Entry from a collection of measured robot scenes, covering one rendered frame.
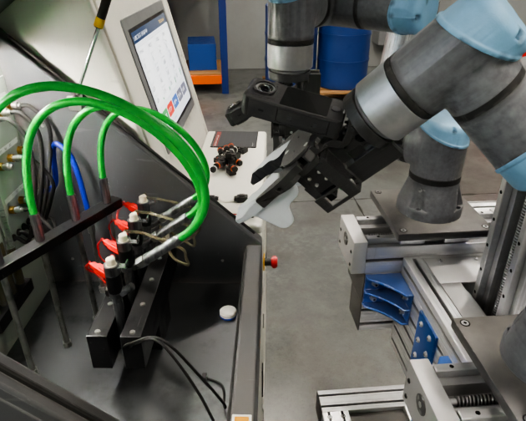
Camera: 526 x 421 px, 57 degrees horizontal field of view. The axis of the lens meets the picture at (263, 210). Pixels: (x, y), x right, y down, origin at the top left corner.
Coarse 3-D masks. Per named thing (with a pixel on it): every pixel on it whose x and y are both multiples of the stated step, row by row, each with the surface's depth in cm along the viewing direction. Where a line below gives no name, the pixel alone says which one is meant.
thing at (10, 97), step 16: (16, 96) 71; (96, 96) 71; (112, 96) 71; (0, 112) 73; (144, 112) 73; (160, 128) 73; (176, 144) 74; (192, 160) 76; (208, 192) 79; (208, 208) 80; (192, 224) 81
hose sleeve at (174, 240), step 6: (168, 240) 83; (174, 240) 83; (156, 246) 85; (162, 246) 83; (168, 246) 83; (174, 246) 83; (150, 252) 84; (156, 252) 84; (162, 252) 84; (144, 258) 85; (150, 258) 84; (156, 258) 85
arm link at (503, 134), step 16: (496, 96) 44; (512, 96) 44; (480, 112) 45; (496, 112) 44; (512, 112) 44; (464, 128) 48; (480, 128) 46; (496, 128) 45; (512, 128) 45; (480, 144) 48; (496, 144) 46; (512, 144) 45; (496, 160) 48; (512, 160) 46; (512, 176) 48
